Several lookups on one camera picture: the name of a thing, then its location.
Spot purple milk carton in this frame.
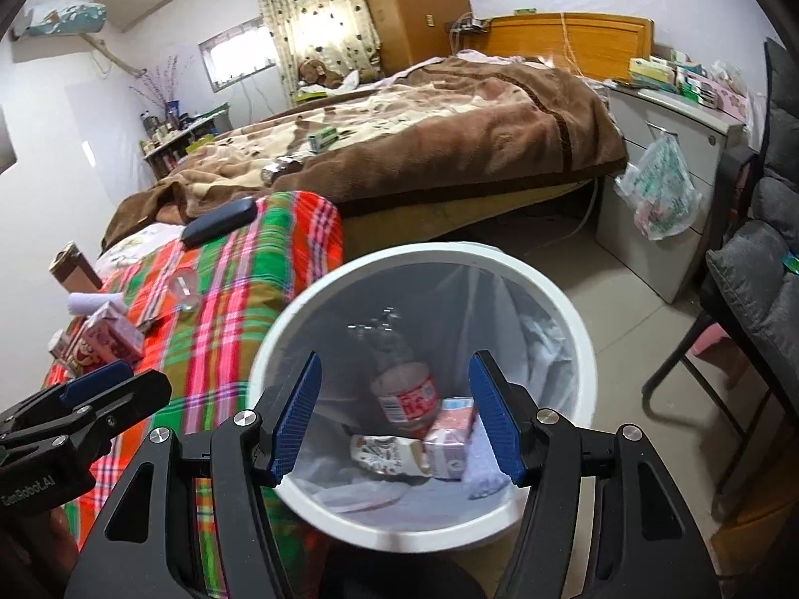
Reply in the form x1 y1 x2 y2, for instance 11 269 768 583
74 301 143 370

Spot white foam net roll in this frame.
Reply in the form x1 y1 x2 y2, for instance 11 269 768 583
68 292 127 316

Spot clear plastic cup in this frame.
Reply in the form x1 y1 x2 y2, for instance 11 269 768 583
168 268 202 311

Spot red white drink carton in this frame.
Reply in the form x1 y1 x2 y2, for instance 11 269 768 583
422 396 477 481

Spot clear plastic bottle red label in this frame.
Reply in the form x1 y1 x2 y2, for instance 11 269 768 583
348 307 441 439

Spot red cartoon drink can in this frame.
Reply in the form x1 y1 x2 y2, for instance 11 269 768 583
47 323 103 377

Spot white round trash bin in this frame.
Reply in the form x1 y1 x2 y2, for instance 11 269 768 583
248 242 597 553

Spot person's left hand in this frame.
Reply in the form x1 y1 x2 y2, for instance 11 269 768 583
1 509 78 598

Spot brown beige travel mug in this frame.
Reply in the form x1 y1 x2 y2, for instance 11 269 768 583
49 242 103 294

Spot white floral bedsheet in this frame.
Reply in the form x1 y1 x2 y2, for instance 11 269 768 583
95 223 183 280

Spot plaid red green cloth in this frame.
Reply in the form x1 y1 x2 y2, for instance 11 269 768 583
66 192 343 598

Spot black chair grey cushion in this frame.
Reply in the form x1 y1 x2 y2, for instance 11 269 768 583
642 39 798 496

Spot dark blue glasses case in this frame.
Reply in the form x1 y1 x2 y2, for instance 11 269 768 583
180 198 257 250

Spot cluttered shelf desk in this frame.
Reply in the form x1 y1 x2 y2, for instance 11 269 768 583
142 104 232 180

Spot white bedside cabinet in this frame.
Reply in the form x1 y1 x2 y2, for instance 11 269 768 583
596 82 745 303

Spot dark wrapped item on blanket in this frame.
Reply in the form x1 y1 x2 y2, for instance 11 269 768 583
260 156 303 187

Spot vase with branches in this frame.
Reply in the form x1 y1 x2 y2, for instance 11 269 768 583
130 54 192 124

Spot hanging plastic bag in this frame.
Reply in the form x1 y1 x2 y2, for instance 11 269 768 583
613 134 702 242

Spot small green box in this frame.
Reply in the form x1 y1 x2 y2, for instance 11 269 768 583
308 126 340 154

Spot small window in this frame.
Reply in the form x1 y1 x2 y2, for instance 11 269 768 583
199 17 278 92

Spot teddy bear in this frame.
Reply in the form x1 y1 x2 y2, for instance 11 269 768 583
298 58 344 89

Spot brown fleece blanket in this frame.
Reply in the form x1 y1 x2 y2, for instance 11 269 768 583
101 57 627 249

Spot patterned curtain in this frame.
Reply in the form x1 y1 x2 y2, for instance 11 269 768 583
257 0 382 97

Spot boxes on cabinet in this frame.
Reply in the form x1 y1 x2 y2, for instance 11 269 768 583
628 55 749 123

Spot wooden headboard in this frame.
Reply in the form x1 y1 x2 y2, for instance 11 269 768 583
460 12 656 80

